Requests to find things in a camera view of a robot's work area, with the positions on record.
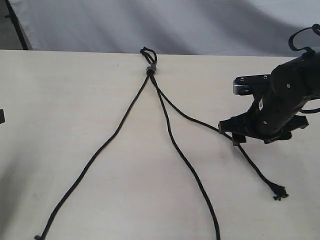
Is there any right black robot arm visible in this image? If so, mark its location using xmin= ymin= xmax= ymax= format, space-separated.
xmin=218 ymin=56 xmax=320 ymax=145

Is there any black stand pole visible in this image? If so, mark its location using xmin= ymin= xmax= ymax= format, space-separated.
xmin=4 ymin=0 xmax=29 ymax=51

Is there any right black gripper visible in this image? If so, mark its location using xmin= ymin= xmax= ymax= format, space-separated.
xmin=218 ymin=92 xmax=309 ymax=146

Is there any grey cable clamp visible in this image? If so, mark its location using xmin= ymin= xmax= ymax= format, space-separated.
xmin=146 ymin=64 xmax=157 ymax=76

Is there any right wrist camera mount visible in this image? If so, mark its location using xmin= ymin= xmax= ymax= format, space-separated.
xmin=233 ymin=74 xmax=271 ymax=97

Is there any grey backdrop cloth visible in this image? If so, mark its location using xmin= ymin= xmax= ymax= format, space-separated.
xmin=11 ymin=0 xmax=320 ymax=57

